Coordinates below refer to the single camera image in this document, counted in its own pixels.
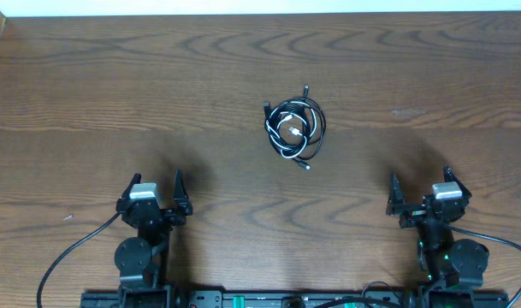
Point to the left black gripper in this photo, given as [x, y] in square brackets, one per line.
[156, 210]

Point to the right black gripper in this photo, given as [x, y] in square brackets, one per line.
[414, 213]

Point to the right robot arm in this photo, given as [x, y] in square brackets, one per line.
[455, 267]

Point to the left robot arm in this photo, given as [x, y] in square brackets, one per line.
[142, 258]

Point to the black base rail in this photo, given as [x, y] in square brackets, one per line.
[219, 299]

